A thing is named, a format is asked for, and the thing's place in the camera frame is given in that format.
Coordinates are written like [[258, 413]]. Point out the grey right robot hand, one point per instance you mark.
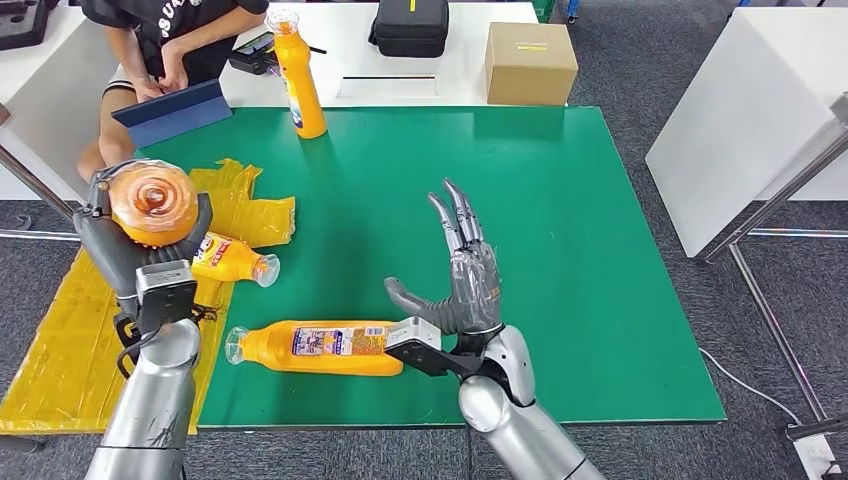
[[474, 291]]

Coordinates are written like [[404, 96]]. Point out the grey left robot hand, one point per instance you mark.
[[109, 255]]

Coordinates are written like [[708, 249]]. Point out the orange plastic bottle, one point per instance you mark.
[[152, 199], [272, 348], [232, 262], [301, 86]]

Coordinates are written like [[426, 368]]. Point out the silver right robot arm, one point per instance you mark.
[[503, 424]]

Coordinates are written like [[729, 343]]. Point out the yellow taped cardboard sheet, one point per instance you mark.
[[53, 371]]

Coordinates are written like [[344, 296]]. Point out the blue tablet case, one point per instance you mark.
[[173, 119]]

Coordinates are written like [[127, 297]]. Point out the white desk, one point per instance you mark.
[[46, 83], [344, 40]]

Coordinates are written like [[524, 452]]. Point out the brown cardboard box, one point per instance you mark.
[[530, 71]]

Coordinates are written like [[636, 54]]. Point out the black remote controller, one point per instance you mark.
[[248, 61]]

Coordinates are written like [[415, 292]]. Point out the person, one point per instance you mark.
[[179, 26]]

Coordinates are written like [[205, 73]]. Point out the black foam tray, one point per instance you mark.
[[20, 26]]

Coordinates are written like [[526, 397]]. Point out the black zip carry case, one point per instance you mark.
[[407, 30]]

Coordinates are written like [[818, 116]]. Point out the green plastic crate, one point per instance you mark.
[[540, 6]]

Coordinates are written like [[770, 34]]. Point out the blue rack leg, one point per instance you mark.
[[571, 6]]

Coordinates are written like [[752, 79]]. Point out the white table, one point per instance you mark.
[[742, 119]]

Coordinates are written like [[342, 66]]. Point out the white power strip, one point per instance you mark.
[[815, 460]]

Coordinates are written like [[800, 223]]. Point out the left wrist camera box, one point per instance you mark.
[[166, 285]]

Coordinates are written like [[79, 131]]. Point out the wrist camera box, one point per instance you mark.
[[166, 285], [414, 334]]

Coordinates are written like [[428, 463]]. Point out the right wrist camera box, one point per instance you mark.
[[414, 334]]

